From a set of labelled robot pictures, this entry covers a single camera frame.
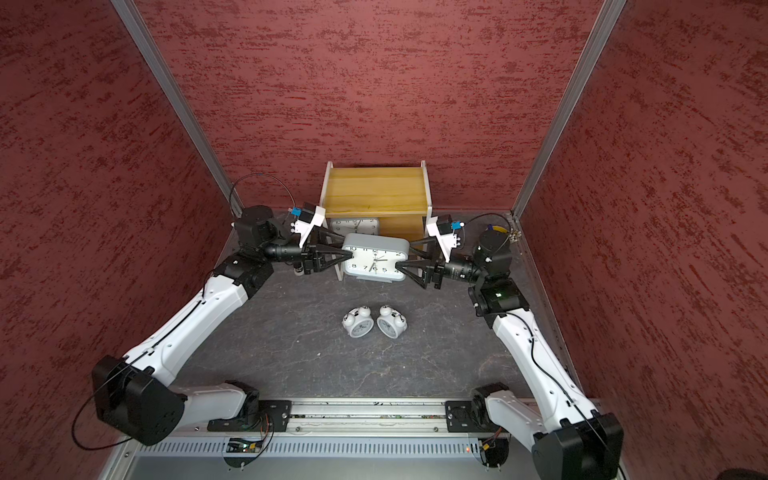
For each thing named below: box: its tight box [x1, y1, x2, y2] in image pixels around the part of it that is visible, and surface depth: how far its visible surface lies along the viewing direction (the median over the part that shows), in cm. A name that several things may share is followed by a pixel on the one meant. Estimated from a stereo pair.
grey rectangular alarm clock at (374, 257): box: [342, 233, 410, 283], surface depth 65 cm
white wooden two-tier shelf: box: [320, 160, 433, 281], surface depth 82 cm
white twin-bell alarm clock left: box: [341, 305, 375, 338], surface depth 85 cm
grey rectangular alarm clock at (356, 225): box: [329, 217, 380, 237], surface depth 88 cm
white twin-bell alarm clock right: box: [376, 305, 407, 339], surface depth 85 cm
